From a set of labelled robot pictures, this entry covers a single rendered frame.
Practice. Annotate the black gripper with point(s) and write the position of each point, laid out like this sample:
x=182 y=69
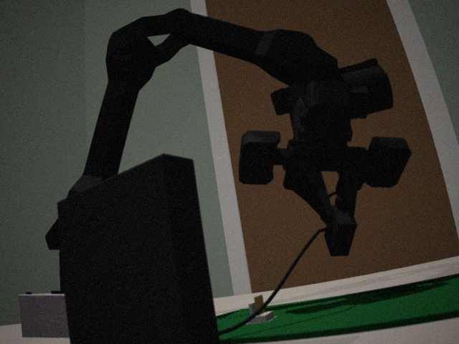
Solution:
x=321 y=150

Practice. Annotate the green circuit board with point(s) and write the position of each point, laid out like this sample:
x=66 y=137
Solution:
x=427 y=301

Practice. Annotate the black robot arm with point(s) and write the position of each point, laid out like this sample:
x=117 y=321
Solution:
x=332 y=96

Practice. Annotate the black cable with plug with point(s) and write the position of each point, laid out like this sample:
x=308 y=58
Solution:
x=338 y=235

